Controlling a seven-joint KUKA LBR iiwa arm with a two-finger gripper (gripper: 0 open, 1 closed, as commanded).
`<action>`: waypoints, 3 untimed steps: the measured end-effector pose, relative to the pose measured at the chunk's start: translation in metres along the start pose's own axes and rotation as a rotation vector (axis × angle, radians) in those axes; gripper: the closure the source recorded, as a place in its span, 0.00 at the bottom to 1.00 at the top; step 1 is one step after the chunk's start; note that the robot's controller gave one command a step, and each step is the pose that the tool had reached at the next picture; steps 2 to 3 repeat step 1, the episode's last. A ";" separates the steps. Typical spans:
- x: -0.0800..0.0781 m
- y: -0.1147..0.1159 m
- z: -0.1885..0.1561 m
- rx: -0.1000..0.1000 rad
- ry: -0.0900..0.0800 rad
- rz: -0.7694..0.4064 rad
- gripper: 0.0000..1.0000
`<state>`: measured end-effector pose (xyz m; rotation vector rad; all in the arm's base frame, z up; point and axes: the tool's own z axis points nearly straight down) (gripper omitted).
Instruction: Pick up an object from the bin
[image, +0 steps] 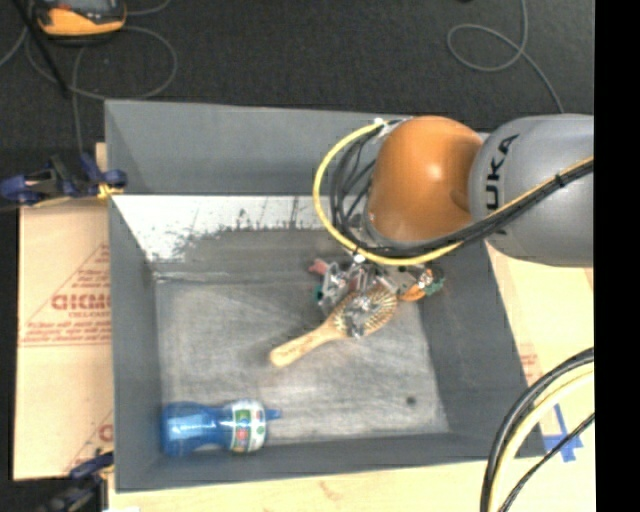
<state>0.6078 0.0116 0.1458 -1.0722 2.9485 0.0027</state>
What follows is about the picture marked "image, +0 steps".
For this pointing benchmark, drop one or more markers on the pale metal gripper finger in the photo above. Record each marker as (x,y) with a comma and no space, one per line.
(359,320)
(334,284)

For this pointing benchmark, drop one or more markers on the wooden hairbrush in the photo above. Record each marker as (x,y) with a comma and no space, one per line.
(310,342)

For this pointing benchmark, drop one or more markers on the pink and green toy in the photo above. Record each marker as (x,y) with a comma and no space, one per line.
(317,267)

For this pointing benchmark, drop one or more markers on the grey metal bin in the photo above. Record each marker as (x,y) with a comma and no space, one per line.
(300,380)

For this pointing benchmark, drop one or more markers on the blue plastic bottle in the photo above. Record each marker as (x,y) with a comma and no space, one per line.
(200,427)

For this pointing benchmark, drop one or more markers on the brown cardboard board, red print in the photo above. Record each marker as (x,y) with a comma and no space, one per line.
(60,380)

